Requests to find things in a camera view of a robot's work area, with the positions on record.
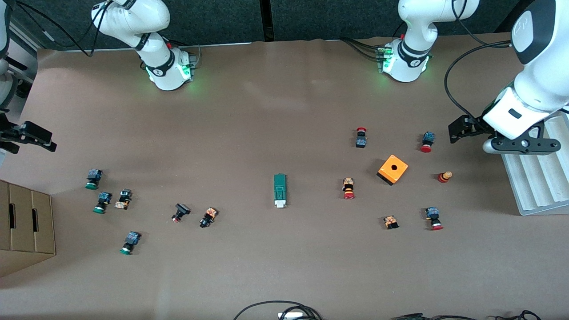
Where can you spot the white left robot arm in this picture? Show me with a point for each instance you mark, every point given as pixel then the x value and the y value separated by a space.
pixel 413 26

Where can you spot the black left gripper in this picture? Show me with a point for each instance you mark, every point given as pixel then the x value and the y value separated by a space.
pixel 476 124

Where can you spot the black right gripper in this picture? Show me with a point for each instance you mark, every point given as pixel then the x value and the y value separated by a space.
pixel 10 134

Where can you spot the red mushroom button black block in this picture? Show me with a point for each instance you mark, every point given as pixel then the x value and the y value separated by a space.
pixel 361 141

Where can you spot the brown cardboard box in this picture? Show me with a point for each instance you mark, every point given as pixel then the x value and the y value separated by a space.
pixel 26 231

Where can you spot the black selector orange contact block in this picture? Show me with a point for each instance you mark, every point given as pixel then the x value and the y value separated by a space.
pixel 123 199

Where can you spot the black pushbutton orange contact block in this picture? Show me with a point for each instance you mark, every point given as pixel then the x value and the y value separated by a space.
pixel 209 216

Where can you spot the black flat button red block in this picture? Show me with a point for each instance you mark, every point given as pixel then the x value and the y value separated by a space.
pixel 181 210

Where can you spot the small red yellow mushroom cap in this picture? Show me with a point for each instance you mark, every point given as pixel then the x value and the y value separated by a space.
pixel 443 178

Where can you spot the orange button enclosure box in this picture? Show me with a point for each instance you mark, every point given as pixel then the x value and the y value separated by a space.
pixel 398 173

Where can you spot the red pushbutton blue contact block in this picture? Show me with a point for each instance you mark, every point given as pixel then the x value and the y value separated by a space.
pixel 432 214
pixel 427 140

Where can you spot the green pushbutton blue contact block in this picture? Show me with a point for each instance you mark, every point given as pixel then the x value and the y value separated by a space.
pixel 104 199
pixel 94 175
pixel 132 239

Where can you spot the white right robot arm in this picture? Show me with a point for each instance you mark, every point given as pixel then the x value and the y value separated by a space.
pixel 149 26

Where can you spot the grey metal frame rail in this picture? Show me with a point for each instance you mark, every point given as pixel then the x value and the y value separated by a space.
pixel 23 33

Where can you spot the white plug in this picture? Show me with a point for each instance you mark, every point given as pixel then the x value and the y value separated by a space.
pixel 291 316

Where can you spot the grey ribbed plastic tray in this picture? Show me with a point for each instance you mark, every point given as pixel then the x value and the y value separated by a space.
pixel 538 186

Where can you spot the red yellow emergency stop button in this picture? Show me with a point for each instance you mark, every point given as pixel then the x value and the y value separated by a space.
pixel 348 186

